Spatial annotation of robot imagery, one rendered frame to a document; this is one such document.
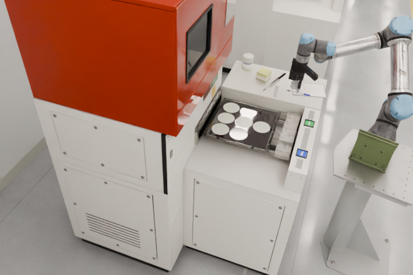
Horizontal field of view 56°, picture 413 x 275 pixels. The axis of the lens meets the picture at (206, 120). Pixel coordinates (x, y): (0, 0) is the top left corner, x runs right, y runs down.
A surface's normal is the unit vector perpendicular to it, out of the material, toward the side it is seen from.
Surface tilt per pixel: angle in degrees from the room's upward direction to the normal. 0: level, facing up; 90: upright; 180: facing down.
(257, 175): 0
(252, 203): 90
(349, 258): 0
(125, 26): 90
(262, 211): 90
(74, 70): 90
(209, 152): 0
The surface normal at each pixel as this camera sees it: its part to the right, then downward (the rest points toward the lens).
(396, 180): 0.04, -0.77
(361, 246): -0.48, 0.55
